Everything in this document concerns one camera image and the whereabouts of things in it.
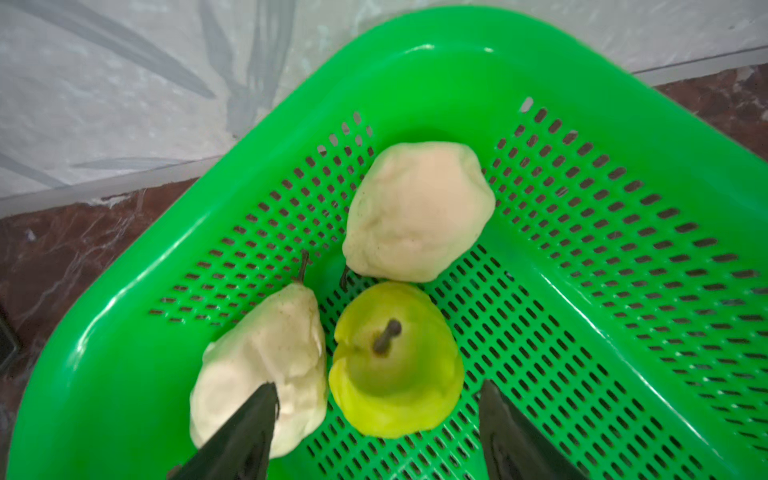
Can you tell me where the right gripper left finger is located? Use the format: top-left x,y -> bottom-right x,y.
166,383 -> 279,480

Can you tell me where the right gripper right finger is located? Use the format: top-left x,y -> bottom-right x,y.
479,380 -> 585,480

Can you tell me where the white pear left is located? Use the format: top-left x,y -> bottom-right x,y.
190,251 -> 328,459

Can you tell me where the green pear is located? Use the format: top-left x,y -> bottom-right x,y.
329,281 -> 464,439

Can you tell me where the green plastic basket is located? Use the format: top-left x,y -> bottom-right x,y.
7,6 -> 767,479

